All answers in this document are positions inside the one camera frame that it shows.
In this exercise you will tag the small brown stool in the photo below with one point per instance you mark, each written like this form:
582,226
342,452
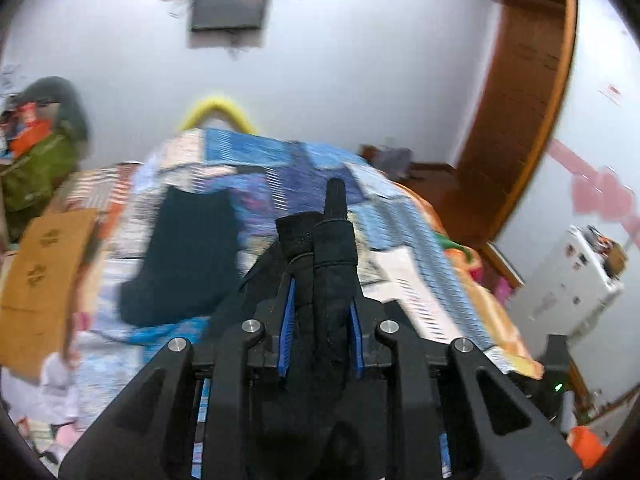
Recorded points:
369,152

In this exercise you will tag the white wardrobe door heart decals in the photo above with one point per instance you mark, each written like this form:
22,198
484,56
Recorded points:
595,135

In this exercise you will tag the green storage bag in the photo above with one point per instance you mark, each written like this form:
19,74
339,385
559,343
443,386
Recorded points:
40,175

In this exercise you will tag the striped orange blanket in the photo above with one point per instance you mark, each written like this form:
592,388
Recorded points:
105,185

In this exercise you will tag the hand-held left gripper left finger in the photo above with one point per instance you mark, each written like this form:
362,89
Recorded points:
287,330

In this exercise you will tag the yellow foam bed guard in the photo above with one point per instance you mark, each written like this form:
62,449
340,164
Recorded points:
215,110

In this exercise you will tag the red white sticker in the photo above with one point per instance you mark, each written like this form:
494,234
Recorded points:
611,92

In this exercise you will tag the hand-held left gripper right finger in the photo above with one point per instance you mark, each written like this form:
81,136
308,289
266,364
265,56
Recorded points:
356,340

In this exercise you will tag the grey floor bag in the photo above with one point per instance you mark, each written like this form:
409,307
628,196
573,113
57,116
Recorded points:
396,160

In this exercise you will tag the orange box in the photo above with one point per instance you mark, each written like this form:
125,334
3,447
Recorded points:
30,137

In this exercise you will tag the small black monitor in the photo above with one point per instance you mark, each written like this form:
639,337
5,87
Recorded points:
229,7

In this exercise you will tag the orange fleece blanket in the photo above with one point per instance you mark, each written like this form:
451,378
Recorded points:
495,310

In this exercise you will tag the black pants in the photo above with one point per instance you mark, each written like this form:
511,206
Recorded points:
320,270

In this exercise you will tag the white cabinet with stickers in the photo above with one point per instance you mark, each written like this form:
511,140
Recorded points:
565,285

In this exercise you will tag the white folded cloth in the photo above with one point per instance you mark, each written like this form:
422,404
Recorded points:
60,385

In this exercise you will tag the pile of small packets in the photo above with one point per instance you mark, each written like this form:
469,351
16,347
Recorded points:
45,435

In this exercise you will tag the patchwork blanket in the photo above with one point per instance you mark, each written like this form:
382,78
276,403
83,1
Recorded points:
280,170

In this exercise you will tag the wooden door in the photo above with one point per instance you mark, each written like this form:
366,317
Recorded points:
515,125

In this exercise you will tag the grey cushion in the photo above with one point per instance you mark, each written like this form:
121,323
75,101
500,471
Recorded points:
65,105

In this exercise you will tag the bamboo lap desk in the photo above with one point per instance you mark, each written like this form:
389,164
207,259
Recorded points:
42,280

